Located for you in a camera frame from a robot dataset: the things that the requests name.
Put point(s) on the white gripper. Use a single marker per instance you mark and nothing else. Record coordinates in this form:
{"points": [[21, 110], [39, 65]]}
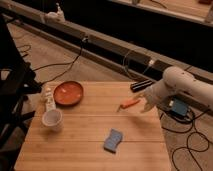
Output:
{"points": [[154, 94]]}

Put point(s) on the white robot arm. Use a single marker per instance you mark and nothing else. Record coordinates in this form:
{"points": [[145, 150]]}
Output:
{"points": [[175, 80]]}

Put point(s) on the black rectangular box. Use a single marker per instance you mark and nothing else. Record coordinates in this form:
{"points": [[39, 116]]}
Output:
{"points": [[135, 87]]}

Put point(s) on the blue device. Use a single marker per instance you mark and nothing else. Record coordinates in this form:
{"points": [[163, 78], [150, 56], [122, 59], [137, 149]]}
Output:
{"points": [[178, 107]]}

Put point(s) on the blue sponge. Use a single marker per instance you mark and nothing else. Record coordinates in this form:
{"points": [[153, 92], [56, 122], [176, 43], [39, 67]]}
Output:
{"points": [[113, 140]]}

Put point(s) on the long metal beam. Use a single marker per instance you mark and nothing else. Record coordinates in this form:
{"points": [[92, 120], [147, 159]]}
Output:
{"points": [[95, 38]]}

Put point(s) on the orange-red plate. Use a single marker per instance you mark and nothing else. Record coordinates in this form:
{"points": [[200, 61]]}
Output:
{"points": [[68, 93]]}

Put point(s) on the white cup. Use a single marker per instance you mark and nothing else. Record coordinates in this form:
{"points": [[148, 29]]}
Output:
{"points": [[53, 120]]}

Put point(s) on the white bottle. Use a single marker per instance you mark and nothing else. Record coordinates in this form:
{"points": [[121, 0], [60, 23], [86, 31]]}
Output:
{"points": [[48, 99]]}

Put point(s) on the white object on beam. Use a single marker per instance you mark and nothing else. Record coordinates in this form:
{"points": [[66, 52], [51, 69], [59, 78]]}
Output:
{"points": [[58, 15]]}

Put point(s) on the black stand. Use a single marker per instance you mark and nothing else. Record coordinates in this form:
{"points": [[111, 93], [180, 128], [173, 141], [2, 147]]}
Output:
{"points": [[17, 80]]}

